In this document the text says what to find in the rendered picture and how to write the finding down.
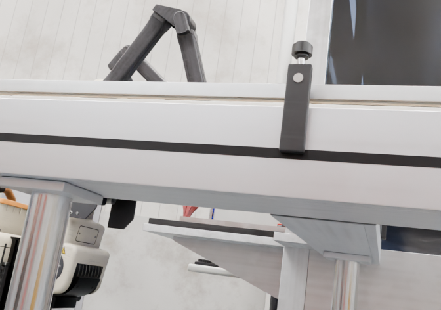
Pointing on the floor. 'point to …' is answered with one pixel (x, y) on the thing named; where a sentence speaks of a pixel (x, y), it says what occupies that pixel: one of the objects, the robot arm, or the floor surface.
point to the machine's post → (324, 6)
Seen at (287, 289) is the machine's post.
